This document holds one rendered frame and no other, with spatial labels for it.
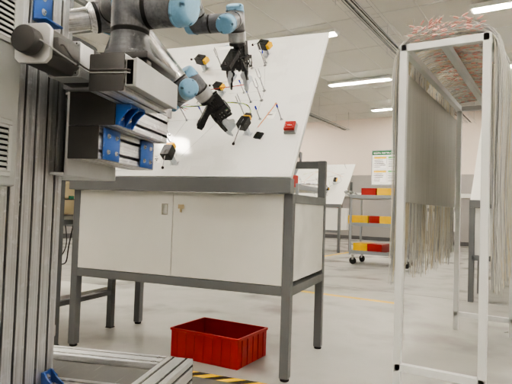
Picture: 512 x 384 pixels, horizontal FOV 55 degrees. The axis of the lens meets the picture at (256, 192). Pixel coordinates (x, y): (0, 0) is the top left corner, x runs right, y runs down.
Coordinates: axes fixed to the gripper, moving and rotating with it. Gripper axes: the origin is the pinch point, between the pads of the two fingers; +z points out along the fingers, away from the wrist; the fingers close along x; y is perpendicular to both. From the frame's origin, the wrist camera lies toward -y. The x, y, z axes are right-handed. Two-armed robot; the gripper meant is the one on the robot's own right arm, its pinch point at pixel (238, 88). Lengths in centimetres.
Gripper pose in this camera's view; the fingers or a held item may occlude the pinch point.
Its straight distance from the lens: 223.5
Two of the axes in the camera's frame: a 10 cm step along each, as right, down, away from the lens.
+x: -8.4, -2.1, 5.0
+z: 0.6, 8.8, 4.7
